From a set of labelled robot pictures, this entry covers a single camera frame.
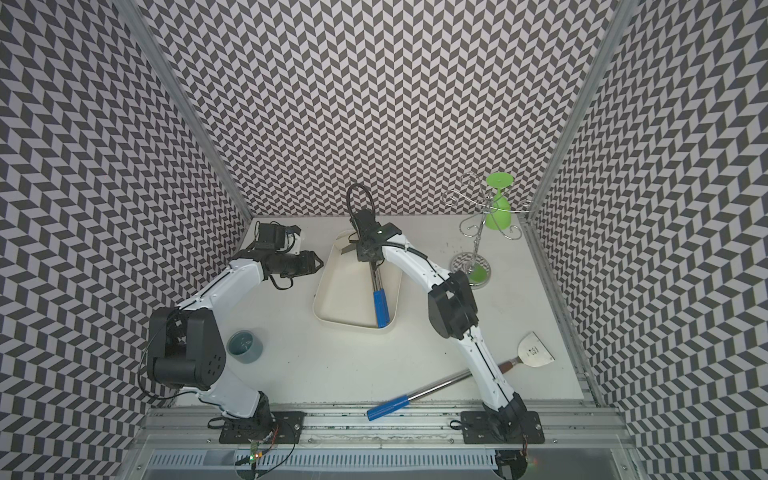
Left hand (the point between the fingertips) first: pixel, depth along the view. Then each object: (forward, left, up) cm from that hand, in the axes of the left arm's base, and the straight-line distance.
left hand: (315, 266), depth 91 cm
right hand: (+6, -16, -3) cm, 18 cm away
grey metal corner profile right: (+30, -79, -13) cm, 86 cm away
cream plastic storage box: (-4, -8, -11) cm, 14 cm away
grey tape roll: (-24, +15, -4) cm, 28 cm away
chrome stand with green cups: (+8, -50, +20) cm, 55 cm away
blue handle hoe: (-37, -22, -11) cm, 44 cm away
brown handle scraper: (-23, -64, -11) cm, 68 cm away
